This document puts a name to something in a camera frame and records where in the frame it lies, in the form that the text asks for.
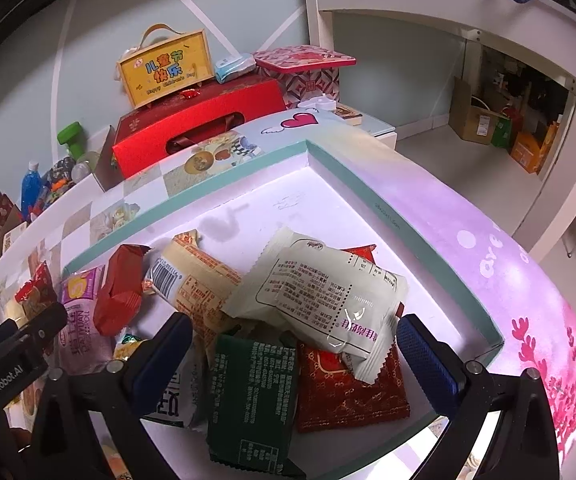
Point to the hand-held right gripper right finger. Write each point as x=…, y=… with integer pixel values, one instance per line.
x=428, y=360

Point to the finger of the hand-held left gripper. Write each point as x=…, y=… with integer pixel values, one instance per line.
x=33, y=321

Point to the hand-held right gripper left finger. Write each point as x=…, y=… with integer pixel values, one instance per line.
x=163, y=360

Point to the purple snack packet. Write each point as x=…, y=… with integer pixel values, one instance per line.
x=83, y=320

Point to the plain red snack packet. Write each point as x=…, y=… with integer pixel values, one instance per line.
x=118, y=295

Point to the dark green snack packet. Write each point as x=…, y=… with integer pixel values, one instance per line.
x=253, y=400

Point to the large white gift box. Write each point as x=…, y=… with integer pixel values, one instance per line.
x=468, y=240

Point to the pale green snack packet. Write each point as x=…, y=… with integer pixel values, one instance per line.
x=318, y=285

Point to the small red snack packet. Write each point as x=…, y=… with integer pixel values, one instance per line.
x=35, y=285

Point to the white snack packet black print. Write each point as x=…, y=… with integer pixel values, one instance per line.
x=178, y=395

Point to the cream orange snack packet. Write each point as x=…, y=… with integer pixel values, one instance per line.
x=193, y=285

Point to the red gold patterned snack packet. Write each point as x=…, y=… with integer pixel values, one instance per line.
x=348, y=395

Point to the blue bottle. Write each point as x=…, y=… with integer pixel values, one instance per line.
x=30, y=185

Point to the clear plastic bottle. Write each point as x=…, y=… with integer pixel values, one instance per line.
x=84, y=167

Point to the green toy dumbbell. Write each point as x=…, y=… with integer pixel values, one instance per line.
x=70, y=137

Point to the orange carton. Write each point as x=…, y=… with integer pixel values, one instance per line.
x=533, y=150

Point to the green paper bag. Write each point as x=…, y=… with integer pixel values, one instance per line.
x=505, y=130

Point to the brown cardboard carton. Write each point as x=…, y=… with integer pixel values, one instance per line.
x=473, y=115

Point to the small white plastic object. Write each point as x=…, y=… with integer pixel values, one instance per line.
x=318, y=103

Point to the light blue tissue pack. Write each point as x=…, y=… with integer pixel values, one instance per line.
x=233, y=67

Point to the red lidded patterned tin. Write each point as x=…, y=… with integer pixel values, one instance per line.
x=303, y=57

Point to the white desk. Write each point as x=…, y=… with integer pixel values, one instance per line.
x=418, y=0

